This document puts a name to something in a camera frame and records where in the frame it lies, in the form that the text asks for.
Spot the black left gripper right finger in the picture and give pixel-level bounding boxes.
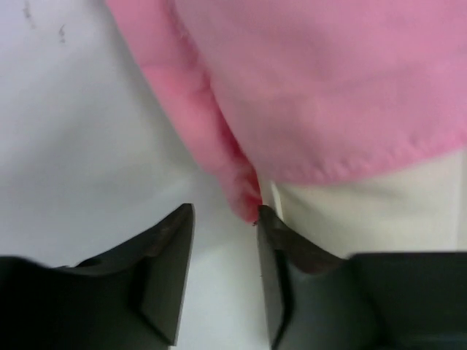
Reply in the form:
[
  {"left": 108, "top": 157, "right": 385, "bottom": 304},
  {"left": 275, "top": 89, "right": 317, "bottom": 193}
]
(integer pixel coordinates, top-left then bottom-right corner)
[{"left": 257, "top": 206, "right": 466, "bottom": 350}]

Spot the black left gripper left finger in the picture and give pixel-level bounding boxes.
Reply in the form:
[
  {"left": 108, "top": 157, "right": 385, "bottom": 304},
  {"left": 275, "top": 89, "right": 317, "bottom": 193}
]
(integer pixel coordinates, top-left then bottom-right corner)
[{"left": 1, "top": 203, "right": 194, "bottom": 350}]

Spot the pink satin pillowcase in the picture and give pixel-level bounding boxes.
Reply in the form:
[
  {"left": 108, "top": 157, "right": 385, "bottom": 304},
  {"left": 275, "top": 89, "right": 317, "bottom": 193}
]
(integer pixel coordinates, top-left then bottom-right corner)
[{"left": 107, "top": 1, "right": 466, "bottom": 222}]

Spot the cream bear print pillow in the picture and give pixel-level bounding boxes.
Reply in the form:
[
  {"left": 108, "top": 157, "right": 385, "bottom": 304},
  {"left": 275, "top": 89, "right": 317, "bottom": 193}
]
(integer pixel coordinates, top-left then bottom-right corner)
[{"left": 260, "top": 150, "right": 466, "bottom": 258}]

